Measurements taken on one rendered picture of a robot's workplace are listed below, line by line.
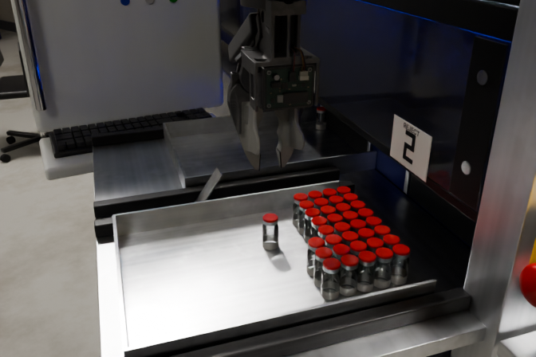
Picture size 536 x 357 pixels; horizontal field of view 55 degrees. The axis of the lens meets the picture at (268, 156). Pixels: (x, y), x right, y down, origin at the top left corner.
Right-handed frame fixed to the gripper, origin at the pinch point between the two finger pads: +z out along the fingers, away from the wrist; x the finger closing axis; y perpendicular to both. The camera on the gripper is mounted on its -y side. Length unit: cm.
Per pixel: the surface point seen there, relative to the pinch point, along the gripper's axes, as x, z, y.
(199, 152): -3.9, 13.2, -33.4
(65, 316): -45, 101, -102
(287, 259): 1.5, 13.3, 3.9
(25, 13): -35, -9, -68
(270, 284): -2.0, 13.3, 8.1
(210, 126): 0.0, 11.7, -42.5
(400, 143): 17.7, -0.2, 1.4
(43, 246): -57, 101, -151
